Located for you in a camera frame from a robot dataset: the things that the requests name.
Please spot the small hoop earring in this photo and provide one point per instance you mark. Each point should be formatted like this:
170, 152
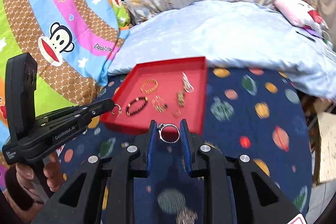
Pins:
116, 110

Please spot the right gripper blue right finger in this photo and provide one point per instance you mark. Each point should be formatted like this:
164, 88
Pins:
184, 132

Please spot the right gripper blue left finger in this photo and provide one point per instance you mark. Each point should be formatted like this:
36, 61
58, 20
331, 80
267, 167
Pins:
151, 140

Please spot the light blue quilt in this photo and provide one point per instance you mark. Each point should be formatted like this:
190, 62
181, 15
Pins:
232, 34

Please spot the person left hand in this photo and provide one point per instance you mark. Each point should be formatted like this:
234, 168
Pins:
48, 180

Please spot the colourful monkey print blanket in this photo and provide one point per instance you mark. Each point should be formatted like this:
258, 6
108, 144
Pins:
73, 42

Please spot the red jewelry tray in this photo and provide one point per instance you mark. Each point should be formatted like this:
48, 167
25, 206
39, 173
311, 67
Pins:
151, 91

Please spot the gold hoop earring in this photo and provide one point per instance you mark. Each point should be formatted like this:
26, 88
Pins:
176, 113

